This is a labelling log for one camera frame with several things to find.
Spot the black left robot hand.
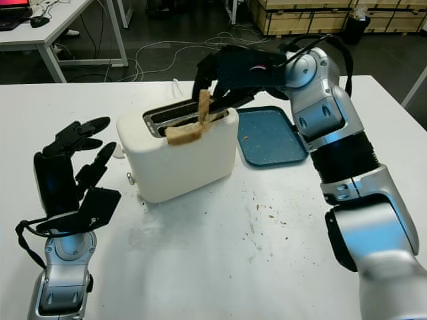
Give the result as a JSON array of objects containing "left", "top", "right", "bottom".
[{"left": 33, "top": 116, "right": 117, "bottom": 214}]

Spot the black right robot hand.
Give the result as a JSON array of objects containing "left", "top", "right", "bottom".
[{"left": 192, "top": 45, "right": 290, "bottom": 113}]

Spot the slice of brown bread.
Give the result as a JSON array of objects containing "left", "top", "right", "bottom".
[{"left": 165, "top": 89, "right": 213, "bottom": 146}]

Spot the white two-slot toaster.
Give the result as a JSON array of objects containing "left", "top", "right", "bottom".
[{"left": 111, "top": 99, "right": 240, "bottom": 203}]

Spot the blue plastic tray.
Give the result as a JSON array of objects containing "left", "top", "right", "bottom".
[{"left": 237, "top": 105, "right": 310, "bottom": 167}]

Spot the white desk leg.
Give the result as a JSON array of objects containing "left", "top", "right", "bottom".
[{"left": 226, "top": 0, "right": 238, "bottom": 26}]

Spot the black trash bin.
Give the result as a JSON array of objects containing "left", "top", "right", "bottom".
[{"left": 343, "top": 8, "right": 371, "bottom": 46}]

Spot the white office desk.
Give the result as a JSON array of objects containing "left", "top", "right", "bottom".
[{"left": 0, "top": 0, "right": 129, "bottom": 83}]

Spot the black laptop with red screen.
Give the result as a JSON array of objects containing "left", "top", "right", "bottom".
[{"left": 0, "top": 0, "right": 34, "bottom": 31}]

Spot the white table leg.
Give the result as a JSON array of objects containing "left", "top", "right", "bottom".
[{"left": 402, "top": 66, "right": 427, "bottom": 108}]

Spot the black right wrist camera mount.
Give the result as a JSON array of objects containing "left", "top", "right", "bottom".
[{"left": 256, "top": 85, "right": 292, "bottom": 101}]

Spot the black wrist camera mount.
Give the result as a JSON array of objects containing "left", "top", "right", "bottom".
[
  {"left": 35, "top": 186, "right": 121, "bottom": 234},
  {"left": 256, "top": 85, "right": 292, "bottom": 101}
]

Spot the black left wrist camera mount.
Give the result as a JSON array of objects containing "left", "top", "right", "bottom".
[{"left": 35, "top": 186, "right": 121, "bottom": 234}]

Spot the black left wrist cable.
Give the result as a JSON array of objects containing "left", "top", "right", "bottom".
[{"left": 15, "top": 218, "right": 96, "bottom": 269}]

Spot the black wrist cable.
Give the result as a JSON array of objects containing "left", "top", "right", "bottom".
[
  {"left": 15, "top": 218, "right": 96, "bottom": 269},
  {"left": 280, "top": 33, "right": 354, "bottom": 97}
]

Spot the white cable on floor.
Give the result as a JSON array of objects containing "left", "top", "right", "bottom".
[{"left": 128, "top": 31, "right": 268, "bottom": 83}]

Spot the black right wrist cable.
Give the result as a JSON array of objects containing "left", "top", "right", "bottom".
[{"left": 280, "top": 33, "right": 354, "bottom": 97}]

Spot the white desk frame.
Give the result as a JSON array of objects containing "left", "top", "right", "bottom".
[{"left": 113, "top": 0, "right": 134, "bottom": 29}]

